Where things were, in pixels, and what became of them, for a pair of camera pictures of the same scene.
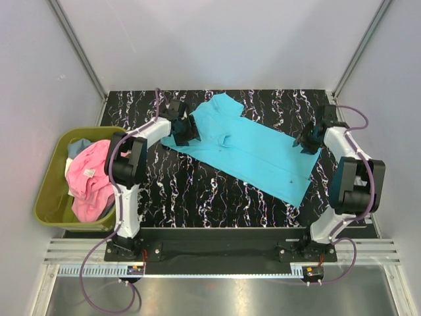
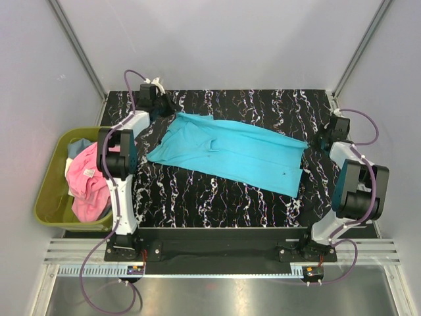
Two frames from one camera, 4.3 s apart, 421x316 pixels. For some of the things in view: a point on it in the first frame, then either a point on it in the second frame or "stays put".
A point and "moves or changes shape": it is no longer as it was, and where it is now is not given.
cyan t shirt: [249, 149] moves or changes shape
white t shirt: [68, 161] stays put
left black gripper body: [187, 131] → [163, 106]
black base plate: [220, 251] stays put
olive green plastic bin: [53, 207] stays put
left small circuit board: [135, 270] stays put
